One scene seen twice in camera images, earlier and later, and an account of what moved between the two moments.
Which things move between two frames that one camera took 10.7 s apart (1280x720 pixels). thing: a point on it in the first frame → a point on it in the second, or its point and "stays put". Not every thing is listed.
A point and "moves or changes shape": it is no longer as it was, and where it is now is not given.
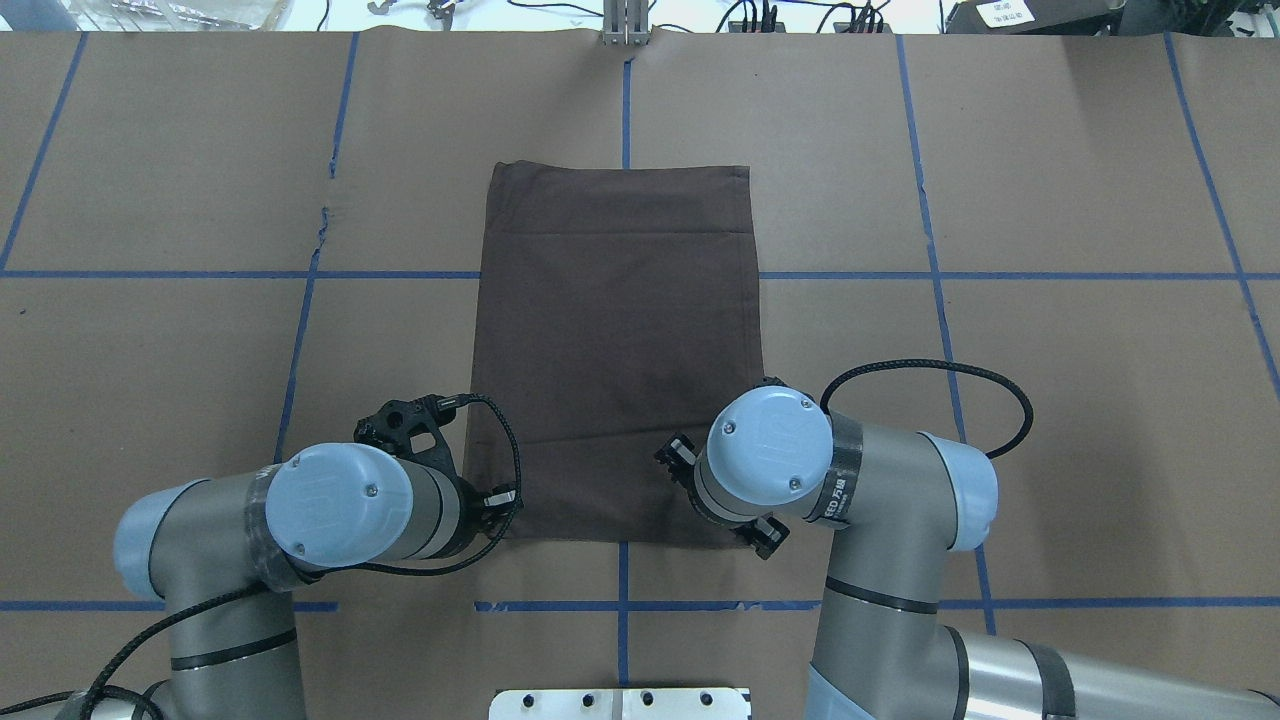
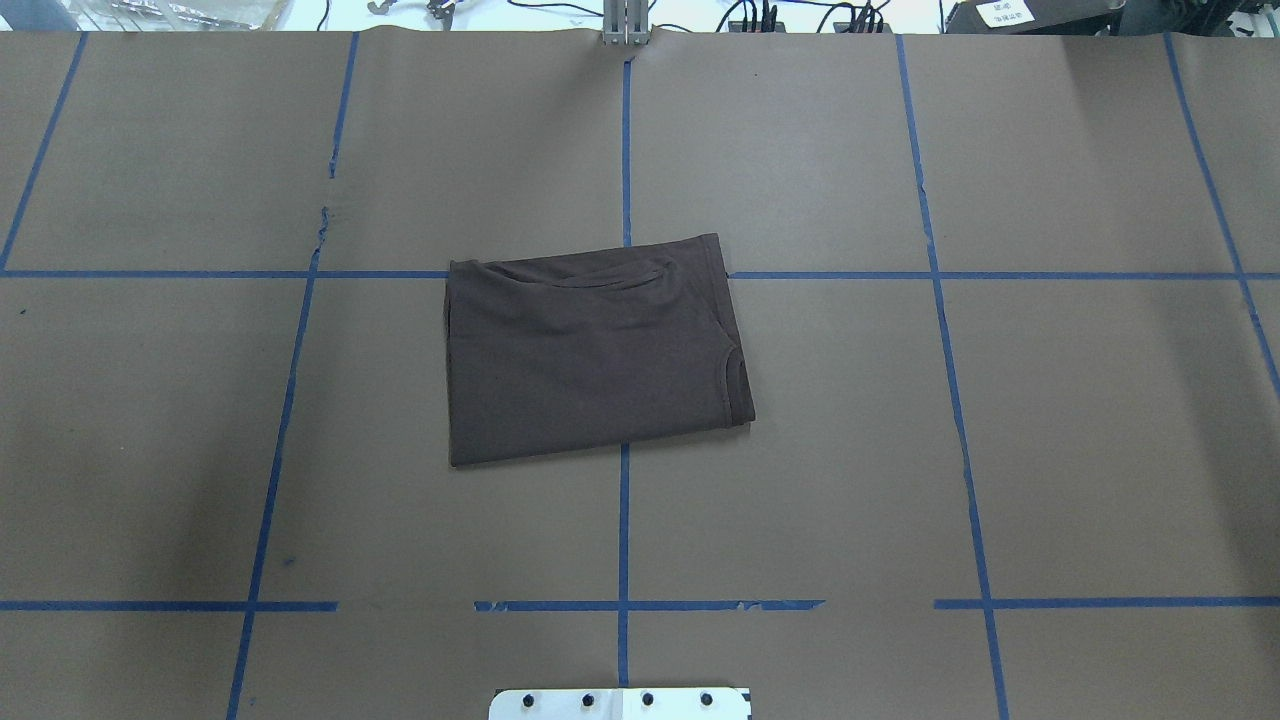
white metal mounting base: [620, 704] stays put
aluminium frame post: [626, 23] stays put
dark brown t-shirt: [617, 307] moves or changes shape
